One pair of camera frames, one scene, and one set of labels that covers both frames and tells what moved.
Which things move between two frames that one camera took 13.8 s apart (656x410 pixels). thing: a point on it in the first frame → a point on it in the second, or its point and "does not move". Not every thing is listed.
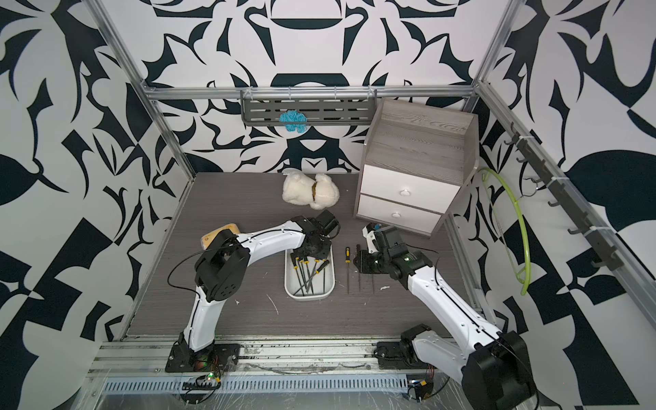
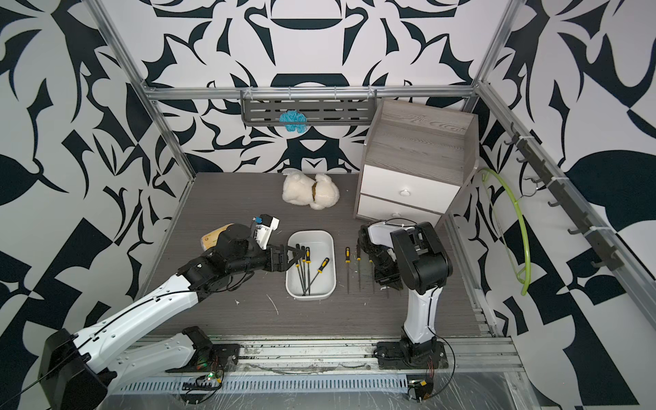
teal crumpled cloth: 294,115 does not move
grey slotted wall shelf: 319,107 does not move
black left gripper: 325,254 → 284,263
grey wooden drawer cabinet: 416,161 does not move
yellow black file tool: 348,260 does not move
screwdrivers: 316,272 → 307,260
